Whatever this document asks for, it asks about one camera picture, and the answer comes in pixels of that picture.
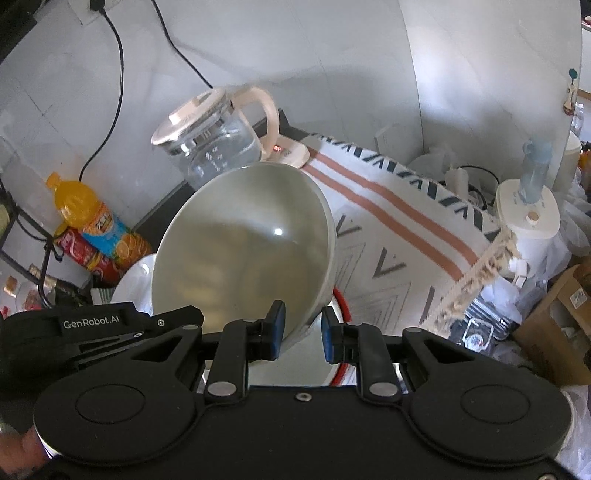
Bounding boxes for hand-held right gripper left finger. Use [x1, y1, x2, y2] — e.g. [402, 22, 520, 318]
[131, 300, 287, 403]

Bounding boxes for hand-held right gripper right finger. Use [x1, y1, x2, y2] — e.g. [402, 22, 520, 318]
[321, 305, 468, 403]

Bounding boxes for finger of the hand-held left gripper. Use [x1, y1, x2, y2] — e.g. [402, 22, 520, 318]
[154, 305, 205, 334]

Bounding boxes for pale grey plate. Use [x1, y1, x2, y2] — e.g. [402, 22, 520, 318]
[110, 253, 158, 315]

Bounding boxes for large white bowl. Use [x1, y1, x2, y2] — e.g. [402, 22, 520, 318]
[151, 162, 341, 352]

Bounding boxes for person's left hand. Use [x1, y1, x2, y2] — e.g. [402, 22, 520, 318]
[0, 427, 51, 480]

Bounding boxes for red cola bottle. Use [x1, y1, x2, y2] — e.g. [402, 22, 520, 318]
[52, 224, 136, 286]

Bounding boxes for orange juice bottle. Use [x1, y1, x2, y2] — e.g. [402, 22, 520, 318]
[45, 172, 154, 272]

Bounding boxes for patterned fringed tablecloth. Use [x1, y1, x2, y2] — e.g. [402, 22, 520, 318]
[299, 131, 522, 354]

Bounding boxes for silver ribbed container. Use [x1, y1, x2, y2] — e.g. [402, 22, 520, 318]
[449, 299, 514, 355]

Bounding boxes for glass kettle with cream lid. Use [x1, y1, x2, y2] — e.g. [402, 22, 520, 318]
[151, 85, 280, 191]

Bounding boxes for cream kettle base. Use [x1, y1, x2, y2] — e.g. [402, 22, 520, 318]
[264, 133, 311, 169]

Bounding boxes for white plastic bag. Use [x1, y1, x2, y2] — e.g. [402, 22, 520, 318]
[409, 142, 463, 178]

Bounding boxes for cardboard box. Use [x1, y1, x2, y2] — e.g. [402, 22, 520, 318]
[512, 264, 591, 387]

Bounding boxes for cream round appliance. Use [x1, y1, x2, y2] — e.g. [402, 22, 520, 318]
[495, 178, 563, 280]

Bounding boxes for blue water bottle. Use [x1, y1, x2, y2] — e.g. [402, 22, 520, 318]
[521, 140, 555, 205]

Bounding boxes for white cylinder container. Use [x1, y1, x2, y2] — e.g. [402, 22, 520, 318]
[564, 130, 583, 195]

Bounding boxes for black wire rack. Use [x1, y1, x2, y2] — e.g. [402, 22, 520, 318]
[0, 175, 95, 317]

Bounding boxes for black power cable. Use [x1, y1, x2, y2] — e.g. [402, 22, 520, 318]
[76, 0, 126, 184]
[148, 0, 214, 92]

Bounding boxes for wall hook ornament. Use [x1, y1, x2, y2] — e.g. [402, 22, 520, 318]
[562, 68, 581, 114]

